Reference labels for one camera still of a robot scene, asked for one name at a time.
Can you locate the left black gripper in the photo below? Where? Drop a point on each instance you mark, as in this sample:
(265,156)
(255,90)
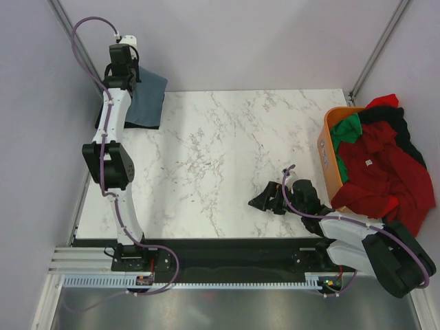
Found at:
(135,62)

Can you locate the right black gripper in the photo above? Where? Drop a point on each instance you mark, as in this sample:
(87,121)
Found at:
(261,202)

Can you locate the blue-grey t shirt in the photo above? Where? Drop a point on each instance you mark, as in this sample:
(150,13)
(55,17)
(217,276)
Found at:
(145,111)

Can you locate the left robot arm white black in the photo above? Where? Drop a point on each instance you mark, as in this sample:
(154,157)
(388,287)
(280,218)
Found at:
(108,162)

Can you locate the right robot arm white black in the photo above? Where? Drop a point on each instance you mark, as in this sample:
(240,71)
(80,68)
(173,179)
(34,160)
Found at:
(386,251)

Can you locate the folded black t shirt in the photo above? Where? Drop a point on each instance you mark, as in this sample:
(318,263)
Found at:
(115,106)

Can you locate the orange plastic basket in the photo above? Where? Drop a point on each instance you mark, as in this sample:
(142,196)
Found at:
(327,154)

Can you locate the green t shirt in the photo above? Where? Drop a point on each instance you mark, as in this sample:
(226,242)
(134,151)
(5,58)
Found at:
(347,130)

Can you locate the red t shirt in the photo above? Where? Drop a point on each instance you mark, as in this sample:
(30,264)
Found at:
(384,181)

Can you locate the black t shirt in basket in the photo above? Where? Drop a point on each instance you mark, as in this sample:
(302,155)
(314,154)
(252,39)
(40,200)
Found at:
(395,118)

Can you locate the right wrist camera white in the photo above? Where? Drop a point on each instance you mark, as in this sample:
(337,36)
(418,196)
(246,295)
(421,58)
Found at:
(291,178)

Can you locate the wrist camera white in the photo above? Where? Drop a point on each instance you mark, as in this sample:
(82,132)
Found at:
(291,178)
(129,40)

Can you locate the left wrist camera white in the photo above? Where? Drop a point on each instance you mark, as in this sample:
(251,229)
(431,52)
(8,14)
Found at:
(129,40)

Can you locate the left aluminium frame post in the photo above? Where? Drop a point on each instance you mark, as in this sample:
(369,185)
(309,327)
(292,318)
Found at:
(67,24)

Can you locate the aluminium frame post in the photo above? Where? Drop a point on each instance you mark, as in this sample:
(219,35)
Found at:
(385,36)
(67,24)

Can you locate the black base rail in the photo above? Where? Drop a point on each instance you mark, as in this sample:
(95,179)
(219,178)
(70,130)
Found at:
(236,260)

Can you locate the aluminium frame extrusion base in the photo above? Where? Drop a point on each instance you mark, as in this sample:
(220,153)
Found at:
(80,260)

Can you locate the white slotted cable duct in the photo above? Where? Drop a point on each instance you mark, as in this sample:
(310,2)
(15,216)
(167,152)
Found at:
(121,281)

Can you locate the right aluminium frame post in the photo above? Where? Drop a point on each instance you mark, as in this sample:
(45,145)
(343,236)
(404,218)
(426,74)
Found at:
(385,36)

